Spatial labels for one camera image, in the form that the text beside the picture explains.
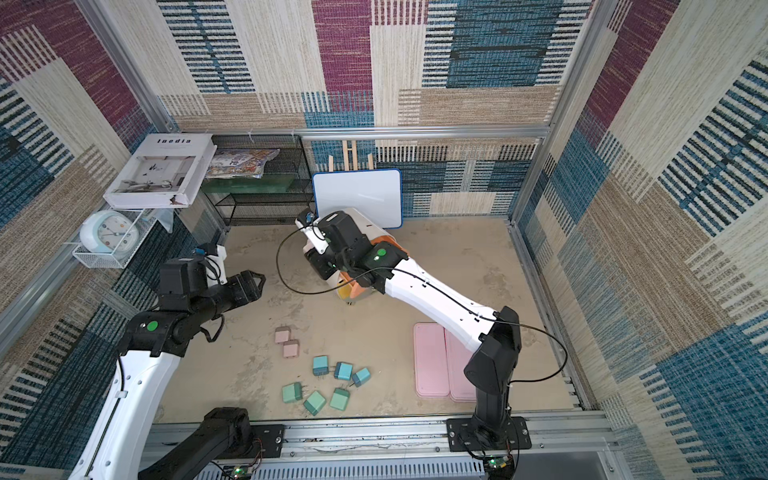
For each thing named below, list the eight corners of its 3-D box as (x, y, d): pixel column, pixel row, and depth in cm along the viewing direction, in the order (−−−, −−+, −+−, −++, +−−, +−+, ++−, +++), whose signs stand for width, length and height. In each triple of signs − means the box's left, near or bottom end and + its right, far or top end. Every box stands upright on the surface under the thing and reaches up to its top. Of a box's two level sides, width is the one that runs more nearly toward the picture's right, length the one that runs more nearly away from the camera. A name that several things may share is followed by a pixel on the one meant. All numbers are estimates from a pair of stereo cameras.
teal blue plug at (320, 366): (313, 380, 85) (311, 377, 83) (314, 358, 89) (312, 356, 87) (328, 378, 85) (327, 375, 83) (328, 357, 89) (327, 354, 87)
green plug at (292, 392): (282, 402, 81) (279, 400, 79) (285, 385, 84) (283, 382, 82) (301, 402, 81) (299, 400, 79) (304, 384, 84) (302, 382, 82)
